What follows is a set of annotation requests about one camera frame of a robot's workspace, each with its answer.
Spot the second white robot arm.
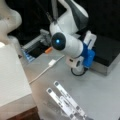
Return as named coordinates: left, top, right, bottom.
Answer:
left=0, top=0, right=22, bottom=45

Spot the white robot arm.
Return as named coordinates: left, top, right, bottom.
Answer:
left=50, top=0, right=97, bottom=76

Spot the orange small object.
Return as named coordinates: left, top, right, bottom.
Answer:
left=45, top=47, right=52, bottom=54

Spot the blue white gripper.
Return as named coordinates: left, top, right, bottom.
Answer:
left=66, top=31, right=97, bottom=76

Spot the white cable with switch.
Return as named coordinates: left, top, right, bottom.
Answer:
left=28, top=54, right=66, bottom=85

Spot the white box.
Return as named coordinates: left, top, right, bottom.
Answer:
left=0, top=45, right=35, bottom=120

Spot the black compartment case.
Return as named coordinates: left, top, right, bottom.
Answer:
left=91, top=35, right=120, bottom=75

